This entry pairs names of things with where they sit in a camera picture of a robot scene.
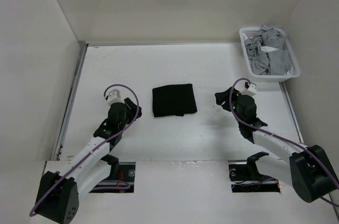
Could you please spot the black tank top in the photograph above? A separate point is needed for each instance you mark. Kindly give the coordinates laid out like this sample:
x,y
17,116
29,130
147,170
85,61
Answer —
x,y
173,100

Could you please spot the grey tank top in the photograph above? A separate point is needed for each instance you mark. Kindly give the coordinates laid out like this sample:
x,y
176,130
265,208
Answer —
x,y
266,53

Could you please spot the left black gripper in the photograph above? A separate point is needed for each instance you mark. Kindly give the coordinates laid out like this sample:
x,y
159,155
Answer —
x,y
133,109

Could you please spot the metal base plate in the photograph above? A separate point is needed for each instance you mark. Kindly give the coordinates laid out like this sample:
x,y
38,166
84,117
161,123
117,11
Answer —
x,y
245,178
123,180

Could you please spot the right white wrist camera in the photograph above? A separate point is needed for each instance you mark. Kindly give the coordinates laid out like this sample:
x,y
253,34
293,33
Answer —
x,y
249,89

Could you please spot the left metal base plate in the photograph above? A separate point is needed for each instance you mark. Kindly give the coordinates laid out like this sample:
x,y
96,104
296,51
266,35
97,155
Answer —
x,y
123,180

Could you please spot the white plastic basket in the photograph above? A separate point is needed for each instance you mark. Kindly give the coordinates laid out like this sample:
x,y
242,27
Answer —
x,y
268,79

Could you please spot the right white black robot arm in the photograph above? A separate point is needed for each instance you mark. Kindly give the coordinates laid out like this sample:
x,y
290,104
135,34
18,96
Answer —
x,y
306,169

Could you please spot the aluminium frame rail left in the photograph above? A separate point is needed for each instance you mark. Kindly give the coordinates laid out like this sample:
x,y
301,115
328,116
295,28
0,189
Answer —
x,y
59,142

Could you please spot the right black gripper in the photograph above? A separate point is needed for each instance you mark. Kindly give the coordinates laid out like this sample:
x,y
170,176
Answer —
x,y
220,97

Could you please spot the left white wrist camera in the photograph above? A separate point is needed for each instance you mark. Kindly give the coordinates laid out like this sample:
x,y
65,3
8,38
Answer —
x,y
113,97

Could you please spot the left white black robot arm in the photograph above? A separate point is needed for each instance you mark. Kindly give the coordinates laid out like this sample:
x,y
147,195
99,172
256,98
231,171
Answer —
x,y
60,192

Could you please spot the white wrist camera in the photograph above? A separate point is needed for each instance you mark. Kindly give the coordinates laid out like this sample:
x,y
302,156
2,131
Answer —
x,y
249,89
113,97

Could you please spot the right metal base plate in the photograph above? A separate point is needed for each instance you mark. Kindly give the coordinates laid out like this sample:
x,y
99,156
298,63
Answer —
x,y
245,178

